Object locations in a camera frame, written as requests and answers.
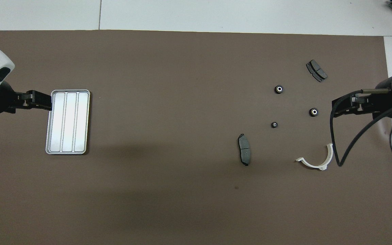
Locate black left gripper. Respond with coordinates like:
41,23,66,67
0,81,52,115

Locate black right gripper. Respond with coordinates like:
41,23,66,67
332,78,392,119

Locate silver metal tray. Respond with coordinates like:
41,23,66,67
45,89,91,155

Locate short dark brake pad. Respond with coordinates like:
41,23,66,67
306,60,328,83

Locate long dark brake pad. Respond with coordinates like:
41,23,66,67
238,133,251,166

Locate brown table mat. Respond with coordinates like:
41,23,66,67
0,30,392,245

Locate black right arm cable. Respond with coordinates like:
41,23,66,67
330,89,392,167

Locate white curved plastic bracket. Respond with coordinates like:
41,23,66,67
295,143,334,170

